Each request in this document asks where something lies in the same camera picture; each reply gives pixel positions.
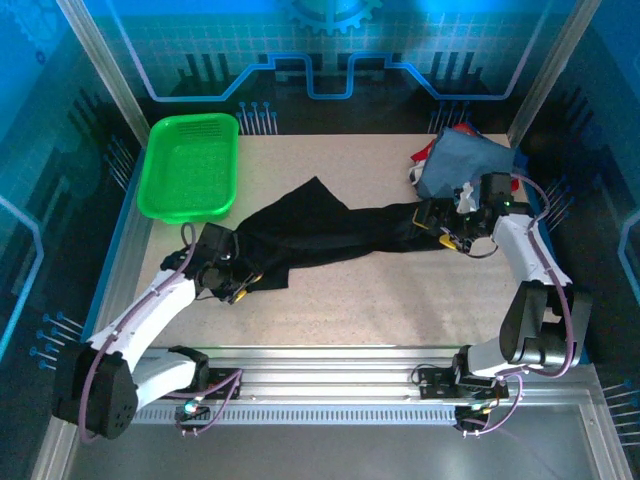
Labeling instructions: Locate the black t-shirt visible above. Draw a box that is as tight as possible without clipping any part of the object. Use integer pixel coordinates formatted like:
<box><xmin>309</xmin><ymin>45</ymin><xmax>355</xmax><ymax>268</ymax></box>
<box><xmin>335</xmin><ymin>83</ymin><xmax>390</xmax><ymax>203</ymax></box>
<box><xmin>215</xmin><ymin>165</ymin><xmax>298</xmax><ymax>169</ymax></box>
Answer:
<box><xmin>234</xmin><ymin>175</ymin><xmax>461</xmax><ymax>294</ymax></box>

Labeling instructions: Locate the blue-grey t-shirt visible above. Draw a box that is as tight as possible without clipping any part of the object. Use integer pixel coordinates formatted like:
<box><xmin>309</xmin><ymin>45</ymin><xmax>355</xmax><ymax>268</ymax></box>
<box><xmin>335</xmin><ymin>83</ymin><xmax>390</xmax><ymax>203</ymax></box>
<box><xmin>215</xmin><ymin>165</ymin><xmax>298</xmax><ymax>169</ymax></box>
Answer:
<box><xmin>414</xmin><ymin>127</ymin><xmax>519</xmax><ymax>201</ymax></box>

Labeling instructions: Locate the green plastic basket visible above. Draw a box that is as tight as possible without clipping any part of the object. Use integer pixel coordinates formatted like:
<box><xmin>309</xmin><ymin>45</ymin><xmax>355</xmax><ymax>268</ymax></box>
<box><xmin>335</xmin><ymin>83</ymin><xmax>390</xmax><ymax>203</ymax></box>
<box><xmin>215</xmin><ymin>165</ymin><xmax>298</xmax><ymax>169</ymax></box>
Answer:
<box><xmin>136</xmin><ymin>112</ymin><xmax>241</xmax><ymax>225</ymax></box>

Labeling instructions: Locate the small circuit board with LED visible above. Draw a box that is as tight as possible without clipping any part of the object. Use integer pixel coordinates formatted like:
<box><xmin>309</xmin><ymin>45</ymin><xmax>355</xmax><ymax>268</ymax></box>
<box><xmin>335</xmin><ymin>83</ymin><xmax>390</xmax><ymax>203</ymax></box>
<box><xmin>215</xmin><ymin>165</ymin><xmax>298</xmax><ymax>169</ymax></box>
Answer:
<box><xmin>174</xmin><ymin>402</ymin><xmax>211</xmax><ymax>424</ymax></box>

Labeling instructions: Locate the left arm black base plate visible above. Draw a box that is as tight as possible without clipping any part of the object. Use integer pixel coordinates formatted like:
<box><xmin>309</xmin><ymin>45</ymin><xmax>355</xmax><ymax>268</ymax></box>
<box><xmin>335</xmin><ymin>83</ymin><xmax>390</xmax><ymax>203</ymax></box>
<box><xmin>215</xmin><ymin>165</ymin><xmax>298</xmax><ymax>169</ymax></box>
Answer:
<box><xmin>188</xmin><ymin>366</ymin><xmax>245</xmax><ymax>401</ymax></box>

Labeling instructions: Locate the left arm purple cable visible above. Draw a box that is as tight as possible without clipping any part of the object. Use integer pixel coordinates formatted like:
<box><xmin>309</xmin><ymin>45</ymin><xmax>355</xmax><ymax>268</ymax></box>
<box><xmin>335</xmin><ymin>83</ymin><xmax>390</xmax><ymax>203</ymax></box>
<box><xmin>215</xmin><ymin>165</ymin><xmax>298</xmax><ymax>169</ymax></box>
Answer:
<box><xmin>78</xmin><ymin>222</ymin><xmax>245</xmax><ymax>445</ymax></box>

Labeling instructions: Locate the aluminium mounting rail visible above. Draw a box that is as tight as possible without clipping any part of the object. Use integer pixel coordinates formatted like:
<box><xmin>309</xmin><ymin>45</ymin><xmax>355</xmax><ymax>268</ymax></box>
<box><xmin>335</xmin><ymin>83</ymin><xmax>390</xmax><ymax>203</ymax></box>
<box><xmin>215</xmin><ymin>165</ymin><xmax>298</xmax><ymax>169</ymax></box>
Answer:
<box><xmin>132</xmin><ymin>344</ymin><xmax>597</xmax><ymax>404</ymax></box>

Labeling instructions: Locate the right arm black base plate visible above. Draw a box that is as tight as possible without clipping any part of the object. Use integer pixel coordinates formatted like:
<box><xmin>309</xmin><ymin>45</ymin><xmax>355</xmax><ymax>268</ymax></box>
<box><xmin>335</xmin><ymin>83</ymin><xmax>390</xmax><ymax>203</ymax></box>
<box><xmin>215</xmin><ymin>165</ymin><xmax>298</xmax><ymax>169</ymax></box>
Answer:
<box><xmin>413</xmin><ymin>363</ymin><xmax>510</xmax><ymax>401</ymax></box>

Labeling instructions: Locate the slotted grey cable duct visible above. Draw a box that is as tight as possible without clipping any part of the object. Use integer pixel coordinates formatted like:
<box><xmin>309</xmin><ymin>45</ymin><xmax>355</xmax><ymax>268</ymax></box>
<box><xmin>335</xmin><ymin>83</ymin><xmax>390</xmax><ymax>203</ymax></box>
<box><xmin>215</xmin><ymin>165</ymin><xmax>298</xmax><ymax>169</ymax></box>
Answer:
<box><xmin>130</xmin><ymin>404</ymin><xmax>462</xmax><ymax>427</ymax></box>

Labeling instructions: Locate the aluminium frame post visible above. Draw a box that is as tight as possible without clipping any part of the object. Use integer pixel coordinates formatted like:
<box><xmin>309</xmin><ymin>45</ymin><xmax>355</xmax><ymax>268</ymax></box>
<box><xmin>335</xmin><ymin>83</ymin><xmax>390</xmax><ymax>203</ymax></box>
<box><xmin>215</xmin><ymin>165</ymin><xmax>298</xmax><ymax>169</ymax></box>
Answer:
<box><xmin>506</xmin><ymin>0</ymin><xmax>600</xmax><ymax>149</ymax></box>
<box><xmin>55</xmin><ymin>0</ymin><xmax>152</xmax><ymax>147</ymax></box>

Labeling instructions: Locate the metal front tray frame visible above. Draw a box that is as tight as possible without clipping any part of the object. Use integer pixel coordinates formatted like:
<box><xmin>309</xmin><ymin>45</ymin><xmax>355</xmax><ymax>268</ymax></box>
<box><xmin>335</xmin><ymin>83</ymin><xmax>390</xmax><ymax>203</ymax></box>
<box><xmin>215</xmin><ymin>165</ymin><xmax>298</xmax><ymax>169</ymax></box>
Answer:
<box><xmin>29</xmin><ymin>384</ymin><xmax>632</xmax><ymax>480</ymax></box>

